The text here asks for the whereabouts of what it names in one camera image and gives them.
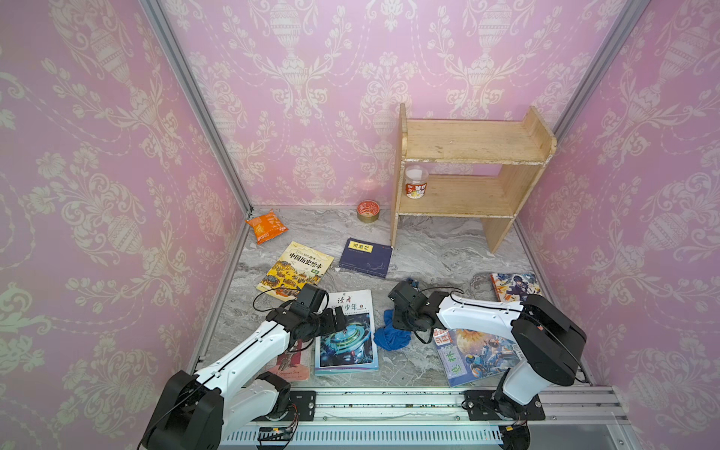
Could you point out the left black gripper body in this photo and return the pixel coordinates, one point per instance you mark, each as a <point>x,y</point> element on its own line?
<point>322,323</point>

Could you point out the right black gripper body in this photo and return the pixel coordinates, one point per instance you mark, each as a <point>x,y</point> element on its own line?
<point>405,322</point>

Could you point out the white science magazine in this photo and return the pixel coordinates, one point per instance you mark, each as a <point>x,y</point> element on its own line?
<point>351,349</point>

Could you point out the blue cloth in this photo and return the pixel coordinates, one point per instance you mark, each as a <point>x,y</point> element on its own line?
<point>388,337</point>

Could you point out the colourful sunflower magazine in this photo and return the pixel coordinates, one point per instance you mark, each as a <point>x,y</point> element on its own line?
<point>468,356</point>

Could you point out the red manga comic book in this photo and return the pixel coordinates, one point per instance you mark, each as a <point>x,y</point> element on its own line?
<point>514,287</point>

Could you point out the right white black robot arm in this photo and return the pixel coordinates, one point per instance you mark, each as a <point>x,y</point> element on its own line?
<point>551,343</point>

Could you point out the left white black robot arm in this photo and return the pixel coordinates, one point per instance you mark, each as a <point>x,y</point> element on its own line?
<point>196,411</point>

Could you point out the Hamlet purple red book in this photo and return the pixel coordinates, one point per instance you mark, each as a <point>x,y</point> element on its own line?
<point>294,366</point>

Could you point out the yellow history picture book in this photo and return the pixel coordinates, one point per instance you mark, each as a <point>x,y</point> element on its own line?
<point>297,266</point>

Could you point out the dark blue book yellow label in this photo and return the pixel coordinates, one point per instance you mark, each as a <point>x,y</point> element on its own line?
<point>367,258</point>

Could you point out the orange snack bag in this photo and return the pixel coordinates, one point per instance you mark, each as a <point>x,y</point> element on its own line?
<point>267,227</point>

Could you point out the white red cup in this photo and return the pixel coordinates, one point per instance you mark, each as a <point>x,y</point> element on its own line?
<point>415,181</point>

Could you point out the wooden two-tier shelf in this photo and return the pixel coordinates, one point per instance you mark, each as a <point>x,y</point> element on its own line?
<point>477,169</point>

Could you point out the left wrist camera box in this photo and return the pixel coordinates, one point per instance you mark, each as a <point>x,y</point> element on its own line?
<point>308,301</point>

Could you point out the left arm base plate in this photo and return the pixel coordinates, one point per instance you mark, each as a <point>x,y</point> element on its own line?
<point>295,404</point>

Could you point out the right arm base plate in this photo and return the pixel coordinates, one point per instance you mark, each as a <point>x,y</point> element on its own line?
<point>487,405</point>

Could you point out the aluminium front rail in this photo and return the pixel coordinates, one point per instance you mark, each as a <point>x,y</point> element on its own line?
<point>432,418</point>

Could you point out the left aluminium corner post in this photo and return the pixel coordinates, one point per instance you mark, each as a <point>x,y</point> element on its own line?
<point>172,48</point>

